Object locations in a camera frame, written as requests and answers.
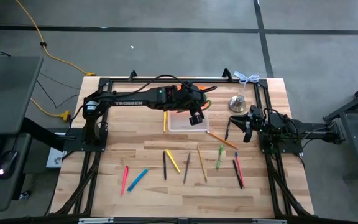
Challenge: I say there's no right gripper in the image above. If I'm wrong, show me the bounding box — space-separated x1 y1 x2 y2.
230 112 264 143

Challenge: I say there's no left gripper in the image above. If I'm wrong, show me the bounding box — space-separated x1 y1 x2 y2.
177 83 218 110

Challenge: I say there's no orange pencil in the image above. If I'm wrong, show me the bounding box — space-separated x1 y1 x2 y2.
206 130 239 150

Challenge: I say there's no green retractable pen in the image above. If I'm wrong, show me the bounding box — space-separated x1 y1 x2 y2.
215 144 224 170

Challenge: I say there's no yellow pencil green ferrule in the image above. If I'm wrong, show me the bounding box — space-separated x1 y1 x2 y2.
196 145 208 184

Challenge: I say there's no brown pencil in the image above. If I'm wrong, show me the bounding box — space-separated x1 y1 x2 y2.
183 151 191 185

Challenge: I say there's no clear pencil box orange lid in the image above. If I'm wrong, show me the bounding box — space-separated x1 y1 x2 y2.
163 83 211 133

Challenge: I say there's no brass cylinder stand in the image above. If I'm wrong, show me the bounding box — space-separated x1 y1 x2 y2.
227 94 247 113

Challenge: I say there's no red pencil blue eraser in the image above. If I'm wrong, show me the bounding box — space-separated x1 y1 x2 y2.
234 151 246 189

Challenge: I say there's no black metal stand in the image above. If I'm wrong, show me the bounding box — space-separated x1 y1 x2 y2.
323 78 358 183

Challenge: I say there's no blue pen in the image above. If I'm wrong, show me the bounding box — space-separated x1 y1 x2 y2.
126 168 149 192

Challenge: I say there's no pink highlighter pen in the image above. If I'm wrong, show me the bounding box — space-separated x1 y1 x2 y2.
120 165 130 197

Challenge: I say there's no white printed card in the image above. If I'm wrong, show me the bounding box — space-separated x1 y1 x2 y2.
45 147 67 169

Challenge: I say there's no black side desk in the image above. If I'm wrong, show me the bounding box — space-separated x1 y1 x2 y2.
0 55 65 212

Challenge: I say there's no black computer mouse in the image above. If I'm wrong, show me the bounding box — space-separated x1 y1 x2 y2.
0 150 19 180

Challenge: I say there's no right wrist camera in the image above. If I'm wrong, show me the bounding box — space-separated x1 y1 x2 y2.
249 105 263 119

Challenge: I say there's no white bundled cable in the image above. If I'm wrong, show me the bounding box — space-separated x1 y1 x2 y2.
233 70 260 94

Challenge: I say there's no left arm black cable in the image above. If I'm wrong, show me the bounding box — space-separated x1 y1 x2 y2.
113 73 198 94

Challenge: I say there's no silver frame bracket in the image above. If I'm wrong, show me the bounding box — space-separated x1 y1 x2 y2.
78 217 114 224
252 218 288 224

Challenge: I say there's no yellow extension cord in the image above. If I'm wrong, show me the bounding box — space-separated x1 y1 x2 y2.
14 0 96 77
30 98 71 122

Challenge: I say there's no thin black floor cable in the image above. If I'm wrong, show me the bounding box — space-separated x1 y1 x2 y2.
35 72 80 110

